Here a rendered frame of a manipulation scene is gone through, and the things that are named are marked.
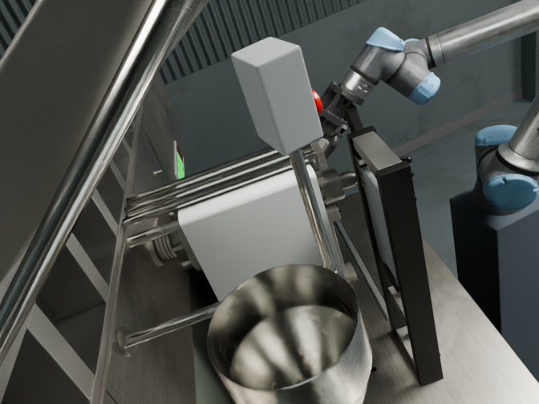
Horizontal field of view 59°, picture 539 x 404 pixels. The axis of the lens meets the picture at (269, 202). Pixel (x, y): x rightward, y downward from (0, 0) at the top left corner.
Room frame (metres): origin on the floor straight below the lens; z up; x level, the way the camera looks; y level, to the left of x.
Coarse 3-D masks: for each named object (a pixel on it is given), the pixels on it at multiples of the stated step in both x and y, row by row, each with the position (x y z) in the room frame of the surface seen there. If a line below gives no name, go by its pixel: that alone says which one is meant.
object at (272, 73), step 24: (264, 48) 0.47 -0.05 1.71; (288, 48) 0.45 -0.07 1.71; (240, 72) 0.48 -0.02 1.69; (264, 72) 0.43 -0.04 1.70; (288, 72) 0.44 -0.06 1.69; (264, 96) 0.43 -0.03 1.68; (288, 96) 0.44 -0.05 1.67; (312, 96) 0.44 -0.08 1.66; (264, 120) 0.46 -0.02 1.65; (288, 120) 0.44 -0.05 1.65; (312, 120) 0.44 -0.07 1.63; (288, 144) 0.43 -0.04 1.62
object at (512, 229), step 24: (456, 216) 1.11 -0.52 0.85; (480, 216) 1.01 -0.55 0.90; (504, 216) 0.98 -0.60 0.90; (528, 216) 0.96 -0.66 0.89; (456, 240) 1.12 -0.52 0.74; (480, 240) 1.01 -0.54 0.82; (504, 240) 0.94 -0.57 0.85; (528, 240) 0.96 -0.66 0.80; (456, 264) 1.13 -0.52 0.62; (480, 264) 1.01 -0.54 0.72; (504, 264) 0.94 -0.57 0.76; (528, 264) 0.96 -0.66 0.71; (480, 288) 1.02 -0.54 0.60; (504, 288) 0.94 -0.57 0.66; (528, 288) 0.96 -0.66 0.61; (504, 312) 0.94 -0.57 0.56; (528, 312) 0.96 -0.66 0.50; (504, 336) 0.94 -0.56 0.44; (528, 336) 0.96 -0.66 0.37; (528, 360) 0.96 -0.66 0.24
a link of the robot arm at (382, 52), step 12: (372, 36) 1.04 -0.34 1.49; (384, 36) 1.01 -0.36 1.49; (396, 36) 1.01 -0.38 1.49; (372, 48) 1.02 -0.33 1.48; (384, 48) 1.00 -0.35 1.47; (396, 48) 1.00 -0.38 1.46; (360, 60) 1.02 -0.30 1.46; (372, 60) 1.01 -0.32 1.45; (384, 60) 1.00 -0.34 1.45; (396, 60) 0.99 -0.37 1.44; (360, 72) 1.01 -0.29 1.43; (372, 72) 1.00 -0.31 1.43; (384, 72) 1.00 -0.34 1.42
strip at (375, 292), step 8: (336, 224) 1.21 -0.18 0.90; (344, 232) 1.15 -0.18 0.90; (344, 240) 1.12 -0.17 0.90; (352, 248) 1.07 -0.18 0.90; (352, 256) 1.04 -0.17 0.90; (360, 264) 1.00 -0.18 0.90; (360, 272) 0.97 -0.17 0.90; (368, 272) 0.96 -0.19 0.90; (368, 280) 0.93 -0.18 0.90; (376, 288) 0.89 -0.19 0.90; (376, 296) 0.87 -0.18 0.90; (384, 304) 0.83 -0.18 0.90; (384, 312) 0.81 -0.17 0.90
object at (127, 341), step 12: (192, 312) 0.47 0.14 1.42; (204, 312) 0.47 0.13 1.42; (156, 324) 0.48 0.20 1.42; (168, 324) 0.47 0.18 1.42; (180, 324) 0.47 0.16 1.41; (120, 336) 0.47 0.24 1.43; (132, 336) 0.47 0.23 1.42; (144, 336) 0.47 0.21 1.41; (156, 336) 0.47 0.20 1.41; (120, 348) 0.46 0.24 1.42; (132, 348) 0.47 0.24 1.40
